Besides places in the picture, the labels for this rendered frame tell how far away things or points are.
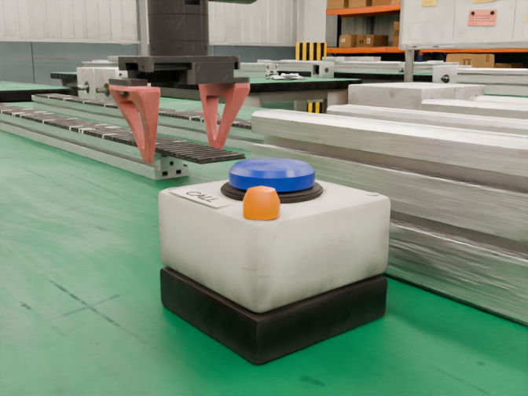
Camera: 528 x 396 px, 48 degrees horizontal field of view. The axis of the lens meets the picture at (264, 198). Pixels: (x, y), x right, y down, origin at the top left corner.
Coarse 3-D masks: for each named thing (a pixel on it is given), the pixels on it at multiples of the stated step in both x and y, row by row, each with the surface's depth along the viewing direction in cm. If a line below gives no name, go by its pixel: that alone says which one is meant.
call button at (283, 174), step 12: (240, 168) 27; (252, 168) 26; (264, 168) 26; (276, 168) 26; (288, 168) 26; (300, 168) 27; (312, 168) 27; (240, 180) 26; (252, 180) 26; (264, 180) 26; (276, 180) 26; (288, 180) 26; (300, 180) 26; (312, 180) 27
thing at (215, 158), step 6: (198, 156) 54; (204, 156) 54; (210, 156) 54; (216, 156) 54; (222, 156) 54; (228, 156) 55; (234, 156) 55; (240, 156) 56; (192, 162) 54; (198, 162) 53; (204, 162) 53; (210, 162) 53; (216, 162) 54
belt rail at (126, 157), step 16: (0, 128) 101; (16, 128) 94; (32, 128) 88; (48, 128) 83; (48, 144) 84; (64, 144) 79; (80, 144) 76; (96, 144) 71; (112, 144) 67; (96, 160) 71; (112, 160) 68; (128, 160) 65; (160, 160) 60; (176, 160) 61; (144, 176) 62; (160, 176) 61; (176, 176) 62
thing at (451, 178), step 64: (256, 128) 41; (320, 128) 36; (384, 128) 33; (448, 128) 32; (512, 128) 34; (384, 192) 33; (448, 192) 30; (512, 192) 27; (448, 256) 30; (512, 256) 28; (512, 320) 28
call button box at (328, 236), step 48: (192, 192) 27; (240, 192) 26; (288, 192) 26; (336, 192) 28; (192, 240) 26; (240, 240) 23; (288, 240) 24; (336, 240) 25; (384, 240) 27; (192, 288) 27; (240, 288) 24; (288, 288) 24; (336, 288) 27; (384, 288) 28; (240, 336) 24; (288, 336) 25
